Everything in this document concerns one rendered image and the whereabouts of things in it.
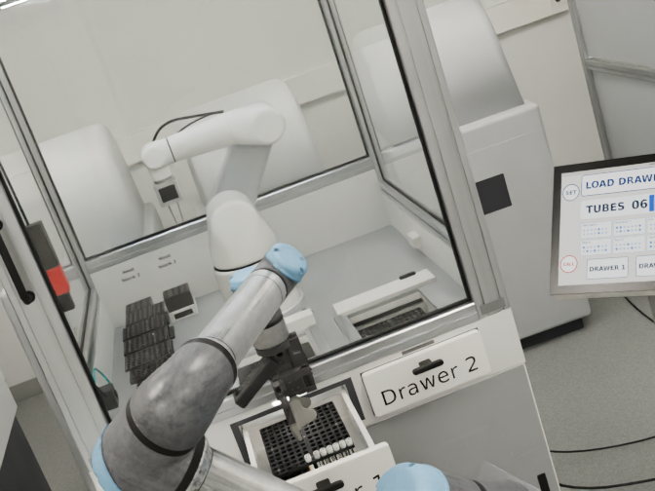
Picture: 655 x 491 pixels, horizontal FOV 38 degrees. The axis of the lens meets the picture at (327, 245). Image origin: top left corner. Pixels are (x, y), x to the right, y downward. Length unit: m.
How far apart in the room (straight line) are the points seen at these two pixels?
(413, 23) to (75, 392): 1.06
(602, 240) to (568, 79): 3.51
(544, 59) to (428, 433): 3.59
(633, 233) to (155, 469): 1.22
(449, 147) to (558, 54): 3.56
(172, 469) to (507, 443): 1.15
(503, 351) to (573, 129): 3.55
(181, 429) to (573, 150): 4.60
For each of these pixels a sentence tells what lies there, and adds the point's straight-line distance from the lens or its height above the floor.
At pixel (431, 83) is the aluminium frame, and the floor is 1.50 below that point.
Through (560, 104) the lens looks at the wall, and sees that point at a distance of 5.66.
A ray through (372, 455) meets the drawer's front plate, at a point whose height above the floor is 0.92.
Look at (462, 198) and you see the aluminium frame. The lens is 2.13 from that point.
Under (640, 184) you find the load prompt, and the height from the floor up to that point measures 1.15.
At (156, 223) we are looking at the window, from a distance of 2.03.
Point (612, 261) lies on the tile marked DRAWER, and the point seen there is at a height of 1.01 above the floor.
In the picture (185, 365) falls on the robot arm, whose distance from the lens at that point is 1.35.
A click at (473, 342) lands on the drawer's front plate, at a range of 2.22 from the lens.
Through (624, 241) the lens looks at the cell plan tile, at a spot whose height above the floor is 1.05.
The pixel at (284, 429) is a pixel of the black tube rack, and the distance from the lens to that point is 2.14.
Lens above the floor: 1.87
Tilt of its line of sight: 18 degrees down
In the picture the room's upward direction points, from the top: 19 degrees counter-clockwise
